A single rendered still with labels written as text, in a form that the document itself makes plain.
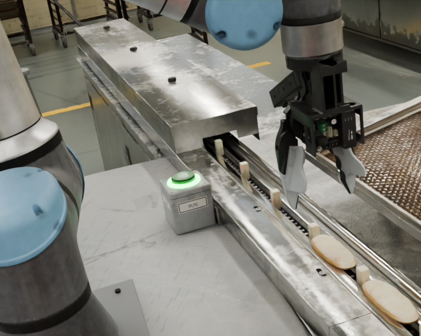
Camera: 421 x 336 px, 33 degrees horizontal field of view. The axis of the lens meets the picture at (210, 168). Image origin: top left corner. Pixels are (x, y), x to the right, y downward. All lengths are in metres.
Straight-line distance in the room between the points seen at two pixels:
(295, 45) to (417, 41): 3.70
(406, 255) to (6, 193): 0.56
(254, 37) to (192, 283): 0.45
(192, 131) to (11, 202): 0.67
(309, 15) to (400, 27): 3.84
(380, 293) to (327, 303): 0.07
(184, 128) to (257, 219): 0.35
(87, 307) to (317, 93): 0.37
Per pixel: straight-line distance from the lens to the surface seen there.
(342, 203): 1.22
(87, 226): 1.28
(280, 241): 1.03
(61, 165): 0.90
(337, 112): 0.89
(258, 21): 0.70
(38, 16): 7.93
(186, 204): 1.16
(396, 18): 4.71
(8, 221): 0.76
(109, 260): 1.15
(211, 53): 2.33
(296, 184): 0.94
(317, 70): 0.87
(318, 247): 1.02
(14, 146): 0.88
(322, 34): 0.87
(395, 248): 1.08
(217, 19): 0.69
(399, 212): 1.01
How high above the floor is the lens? 1.36
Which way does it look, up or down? 23 degrees down
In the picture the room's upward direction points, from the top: 9 degrees counter-clockwise
